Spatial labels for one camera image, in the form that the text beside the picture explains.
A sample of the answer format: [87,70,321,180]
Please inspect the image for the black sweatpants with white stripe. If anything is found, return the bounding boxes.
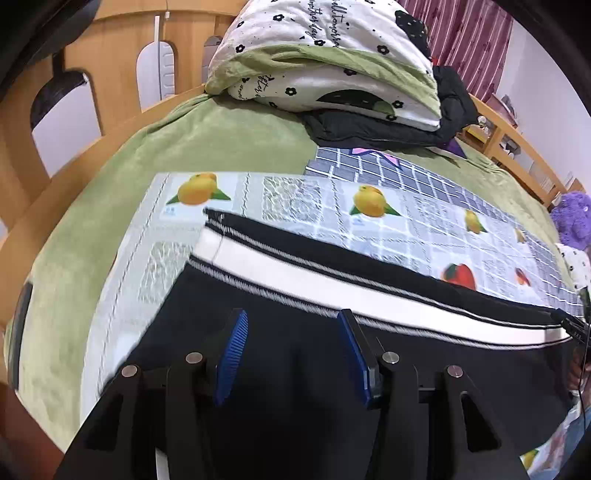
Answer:
[110,209,590,479]

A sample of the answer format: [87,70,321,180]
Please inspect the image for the green fleece blanket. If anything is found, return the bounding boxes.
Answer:
[4,85,562,451]

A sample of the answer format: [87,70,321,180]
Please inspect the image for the fruit print plastic sheet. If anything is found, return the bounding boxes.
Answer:
[81,172,588,479]

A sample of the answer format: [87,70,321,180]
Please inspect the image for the white floral pillow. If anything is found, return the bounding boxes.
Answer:
[556,243,591,291]

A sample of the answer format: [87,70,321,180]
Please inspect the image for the purple plush toy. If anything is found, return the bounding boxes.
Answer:
[550,191,591,250]

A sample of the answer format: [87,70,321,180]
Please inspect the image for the grey checked bed sheet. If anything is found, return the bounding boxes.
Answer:
[301,148,578,309]

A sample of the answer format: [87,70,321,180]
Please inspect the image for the black jacket pile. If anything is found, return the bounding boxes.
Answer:
[298,66,479,151]

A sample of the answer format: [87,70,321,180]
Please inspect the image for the folded white green floral quilt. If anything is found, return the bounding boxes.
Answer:
[205,1,441,120]

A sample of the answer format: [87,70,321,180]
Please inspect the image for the maroon patterned curtain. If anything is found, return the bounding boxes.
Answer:
[401,0,513,102]

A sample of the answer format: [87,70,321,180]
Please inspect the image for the wooden bed frame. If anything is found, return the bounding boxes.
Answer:
[0,0,588,480]

